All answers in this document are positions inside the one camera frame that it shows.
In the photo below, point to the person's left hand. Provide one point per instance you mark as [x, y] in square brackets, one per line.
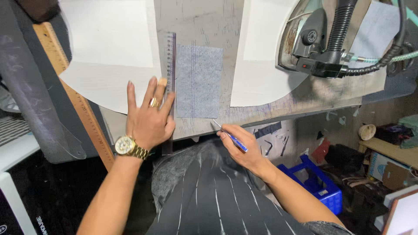
[148, 125]

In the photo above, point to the person's right hand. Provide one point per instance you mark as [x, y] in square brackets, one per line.
[243, 155]

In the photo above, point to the person's right fingers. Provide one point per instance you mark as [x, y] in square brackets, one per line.
[228, 133]

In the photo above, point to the blue ballpoint pen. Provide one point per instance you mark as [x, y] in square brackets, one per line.
[237, 143]

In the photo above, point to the transparent plastic ruler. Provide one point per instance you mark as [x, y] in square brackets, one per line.
[171, 65]

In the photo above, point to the grey interfacing fabric rectangle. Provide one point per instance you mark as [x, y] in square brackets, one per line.
[199, 81]

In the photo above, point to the black pinstriped garment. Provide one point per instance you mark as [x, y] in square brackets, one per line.
[215, 202]

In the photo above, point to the white curved fabric piece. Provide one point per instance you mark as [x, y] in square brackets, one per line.
[258, 58]

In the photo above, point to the beige finger bandage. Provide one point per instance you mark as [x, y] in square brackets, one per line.
[162, 81]

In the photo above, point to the red cloth scrap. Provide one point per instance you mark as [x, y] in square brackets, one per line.
[320, 151]

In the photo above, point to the gold wristwatch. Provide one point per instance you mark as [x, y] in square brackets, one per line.
[129, 147]

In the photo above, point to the blue plastic crate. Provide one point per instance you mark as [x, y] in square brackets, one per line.
[316, 186]

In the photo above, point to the scribbled beige work board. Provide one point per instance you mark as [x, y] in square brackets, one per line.
[209, 22]

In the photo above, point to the long wooden ruler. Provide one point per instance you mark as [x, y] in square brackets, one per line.
[81, 107]

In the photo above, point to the large white fabric piece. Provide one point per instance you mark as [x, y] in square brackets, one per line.
[107, 45]

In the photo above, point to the clear plastic curve ruler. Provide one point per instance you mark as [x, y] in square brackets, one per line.
[73, 145]

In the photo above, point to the cluttered wooden shelf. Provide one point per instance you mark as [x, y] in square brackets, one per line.
[388, 150]

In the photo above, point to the grey fabric sheet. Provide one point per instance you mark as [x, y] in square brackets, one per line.
[375, 32]

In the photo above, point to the green braided tube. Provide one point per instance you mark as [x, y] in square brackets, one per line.
[401, 57]

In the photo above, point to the white board panel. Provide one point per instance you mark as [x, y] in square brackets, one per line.
[403, 212]

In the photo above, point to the dark grey fabric drape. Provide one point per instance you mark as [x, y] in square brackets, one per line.
[29, 85]

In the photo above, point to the white appliance casing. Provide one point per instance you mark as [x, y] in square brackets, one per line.
[14, 182]

